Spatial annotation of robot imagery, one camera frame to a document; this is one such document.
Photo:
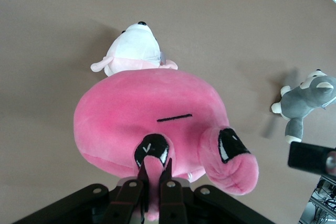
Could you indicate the pink round plush toy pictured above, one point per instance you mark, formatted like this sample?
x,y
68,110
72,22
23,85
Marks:
x,y
131,103

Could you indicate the grey white husky plush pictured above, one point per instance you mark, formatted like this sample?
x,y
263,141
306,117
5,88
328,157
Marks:
x,y
299,103

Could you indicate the brown table cover sheet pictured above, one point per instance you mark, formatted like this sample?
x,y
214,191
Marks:
x,y
39,51

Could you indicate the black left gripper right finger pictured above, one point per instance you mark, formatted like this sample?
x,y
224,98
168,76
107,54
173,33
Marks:
x,y
173,205

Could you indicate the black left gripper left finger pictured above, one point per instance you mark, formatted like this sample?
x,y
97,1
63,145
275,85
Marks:
x,y
123,203

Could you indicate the white pink pig plush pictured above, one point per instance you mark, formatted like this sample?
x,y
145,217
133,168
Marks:
x,y
134,43

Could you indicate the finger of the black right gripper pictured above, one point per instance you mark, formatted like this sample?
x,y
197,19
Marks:
x,y
307,157

